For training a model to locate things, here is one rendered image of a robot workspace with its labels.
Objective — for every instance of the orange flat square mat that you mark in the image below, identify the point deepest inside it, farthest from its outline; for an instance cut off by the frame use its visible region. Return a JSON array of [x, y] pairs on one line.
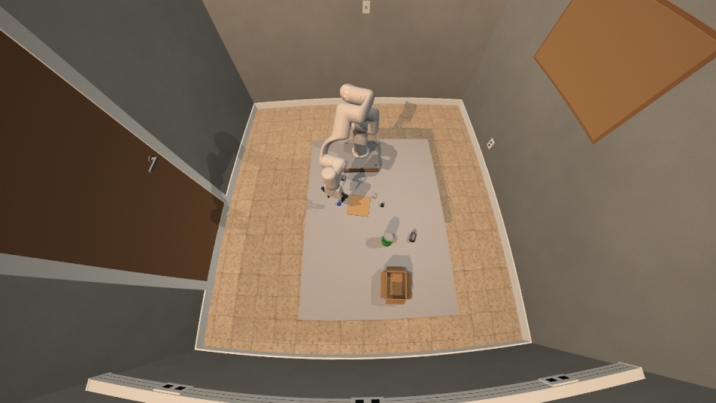
[[359, 205]]

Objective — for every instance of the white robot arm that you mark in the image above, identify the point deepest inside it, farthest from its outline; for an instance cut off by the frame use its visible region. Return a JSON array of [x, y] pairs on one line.
[[348, 115]]

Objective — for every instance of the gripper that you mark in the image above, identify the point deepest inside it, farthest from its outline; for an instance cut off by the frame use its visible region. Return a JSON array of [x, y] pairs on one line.
[[339, 193]]

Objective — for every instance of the green drink can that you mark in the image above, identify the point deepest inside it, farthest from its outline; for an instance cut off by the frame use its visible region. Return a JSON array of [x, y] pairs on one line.
[[387, 239]]

